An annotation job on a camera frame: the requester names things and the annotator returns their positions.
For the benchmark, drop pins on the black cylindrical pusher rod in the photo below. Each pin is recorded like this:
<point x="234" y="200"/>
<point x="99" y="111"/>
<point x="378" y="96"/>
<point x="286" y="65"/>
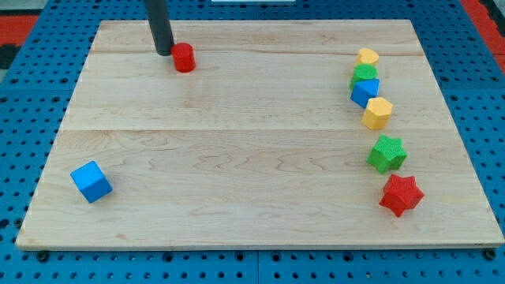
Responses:
<point x="159" y="23"/>

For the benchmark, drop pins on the red cylinder block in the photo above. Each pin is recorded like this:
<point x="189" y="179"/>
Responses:
<point x="183" y="57"/>

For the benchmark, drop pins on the yellow heart block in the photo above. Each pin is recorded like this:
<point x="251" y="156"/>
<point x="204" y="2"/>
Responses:
<point x="367" y="56"/>

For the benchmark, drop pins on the blue cube block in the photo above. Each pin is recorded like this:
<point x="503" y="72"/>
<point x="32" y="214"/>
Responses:
<point x="91" y="181"/>

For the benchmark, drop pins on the light wooden board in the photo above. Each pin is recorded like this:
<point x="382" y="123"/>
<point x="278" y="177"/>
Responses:
<point x="259" y="147"/>

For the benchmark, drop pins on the green cylinder block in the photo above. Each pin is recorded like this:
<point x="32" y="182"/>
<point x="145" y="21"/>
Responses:
<point x="362" y="72"/>

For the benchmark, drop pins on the blue triangular block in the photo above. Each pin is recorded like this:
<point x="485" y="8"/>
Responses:
<point x="365" y="90"/>

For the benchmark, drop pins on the yellow hexagon block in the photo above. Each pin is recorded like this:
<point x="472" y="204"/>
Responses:
<point x="377" y="113"/>

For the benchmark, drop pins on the green star block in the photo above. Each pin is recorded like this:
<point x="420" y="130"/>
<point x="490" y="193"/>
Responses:
<point x="387" y="154"/>

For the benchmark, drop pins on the red star block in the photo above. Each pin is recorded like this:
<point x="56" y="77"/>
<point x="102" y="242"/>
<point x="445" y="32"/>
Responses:
<point x="401" y="193"/>

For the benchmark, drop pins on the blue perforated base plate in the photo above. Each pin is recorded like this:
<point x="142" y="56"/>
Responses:
<point x="40" y="81"/>

